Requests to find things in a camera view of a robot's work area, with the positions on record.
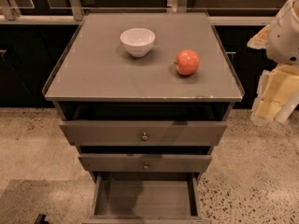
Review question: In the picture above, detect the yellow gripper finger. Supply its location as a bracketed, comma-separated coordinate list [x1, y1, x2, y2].
[250, 63, 299, 126]
[247, 24, 269, 49]

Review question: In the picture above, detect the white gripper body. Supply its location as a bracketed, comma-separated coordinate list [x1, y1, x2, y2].
[266, 0, 299, 65]

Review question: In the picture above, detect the red apple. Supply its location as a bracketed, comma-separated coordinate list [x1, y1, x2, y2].
[175, 49, 200, 76]

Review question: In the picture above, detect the grey drawer cabinet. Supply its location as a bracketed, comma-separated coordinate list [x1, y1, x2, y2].
[41, 12, 246, 224]

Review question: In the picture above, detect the brass top drawer knob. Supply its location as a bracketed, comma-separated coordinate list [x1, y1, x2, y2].
[141, 133, 149, 141]

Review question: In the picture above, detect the brass drawer knob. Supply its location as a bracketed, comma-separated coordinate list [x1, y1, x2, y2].
[141, 133, 149, 141]
[143, 162, 150, 170]

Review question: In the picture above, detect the brass middle drawer knob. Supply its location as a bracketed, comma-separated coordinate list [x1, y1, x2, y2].
[143, 162, 150, 170]

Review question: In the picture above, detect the bottom grey open drawer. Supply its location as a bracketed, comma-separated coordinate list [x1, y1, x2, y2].
[82, 173, 210, 224]

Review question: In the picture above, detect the middle grey drawer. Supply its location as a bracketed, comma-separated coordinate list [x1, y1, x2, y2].
[78, 154, 211, 173]

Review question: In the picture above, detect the top grey drawer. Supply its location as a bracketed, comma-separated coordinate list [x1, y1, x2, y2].
[60, 120, 227, 147]

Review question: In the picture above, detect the white pipe leg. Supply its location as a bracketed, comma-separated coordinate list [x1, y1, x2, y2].
[275, 91, 299, 123]

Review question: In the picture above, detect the white ceramic bowl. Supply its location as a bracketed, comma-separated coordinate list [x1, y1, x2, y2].
[120, 28, 156, 57]

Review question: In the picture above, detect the black object on floor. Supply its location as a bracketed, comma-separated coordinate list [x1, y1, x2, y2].
[35, 214, 49, 224]

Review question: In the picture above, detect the metal window frame rail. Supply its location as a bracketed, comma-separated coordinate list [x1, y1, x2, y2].
[0, 0, 280, 25]

